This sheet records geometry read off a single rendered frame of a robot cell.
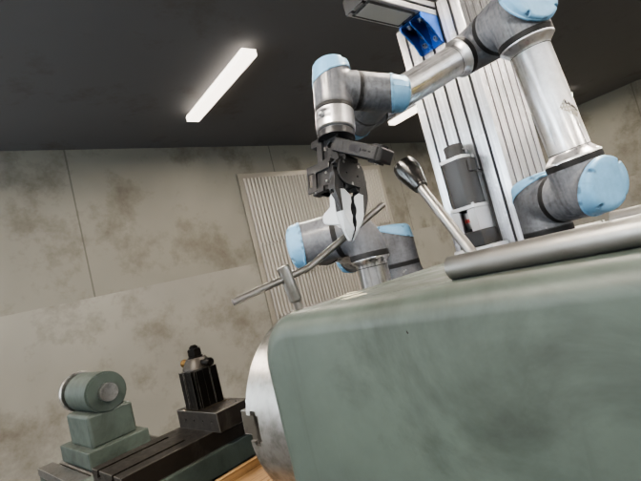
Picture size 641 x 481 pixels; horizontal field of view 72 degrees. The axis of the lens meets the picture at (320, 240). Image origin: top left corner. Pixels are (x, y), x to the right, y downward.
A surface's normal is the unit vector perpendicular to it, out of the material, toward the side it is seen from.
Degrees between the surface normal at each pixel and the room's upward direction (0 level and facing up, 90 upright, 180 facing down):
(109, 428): 90
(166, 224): 90
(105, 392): 90
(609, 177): 98
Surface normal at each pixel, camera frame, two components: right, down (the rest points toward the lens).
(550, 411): -0.67, 0.11
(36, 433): 0.58, -0.21
